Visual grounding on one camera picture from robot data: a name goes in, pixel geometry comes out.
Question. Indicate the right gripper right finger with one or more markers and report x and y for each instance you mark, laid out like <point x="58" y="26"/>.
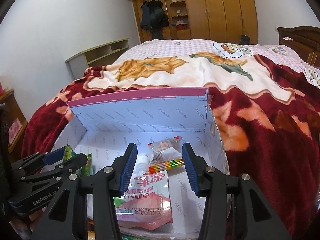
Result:
<point x="253" y="217"/>

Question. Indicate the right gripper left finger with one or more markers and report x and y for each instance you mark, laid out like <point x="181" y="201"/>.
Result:
<point x="66" y="215"/>

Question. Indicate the green peas snack bag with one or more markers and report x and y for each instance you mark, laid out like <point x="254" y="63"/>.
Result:
<point x="82" y="169"/>

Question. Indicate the pink peach jelly pouch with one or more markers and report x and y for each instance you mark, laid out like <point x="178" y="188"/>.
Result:
<point x="146" y="203"/>

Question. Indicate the pink cardboard box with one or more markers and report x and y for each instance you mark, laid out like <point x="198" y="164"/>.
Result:
<point x="104" y="125"/>

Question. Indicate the red floral fleece blanket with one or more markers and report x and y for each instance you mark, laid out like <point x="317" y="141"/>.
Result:
<point x="267" y="115"/>

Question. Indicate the grey low shelf unit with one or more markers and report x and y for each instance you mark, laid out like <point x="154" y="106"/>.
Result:
<point x="102" y="55"/>

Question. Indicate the pink checkered bed sheet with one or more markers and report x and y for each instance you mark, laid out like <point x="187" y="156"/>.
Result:
<point x="279" y="54"/>

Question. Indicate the dark wooden headboard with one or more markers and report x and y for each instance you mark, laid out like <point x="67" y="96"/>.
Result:
<point x="304" y="40"/>

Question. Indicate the dark hanging jackets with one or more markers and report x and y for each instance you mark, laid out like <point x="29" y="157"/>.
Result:
<point x="154" y="18"/>

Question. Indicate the wooden wardrobe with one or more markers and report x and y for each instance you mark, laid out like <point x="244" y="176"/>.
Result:
<point x="233" y="21"/>

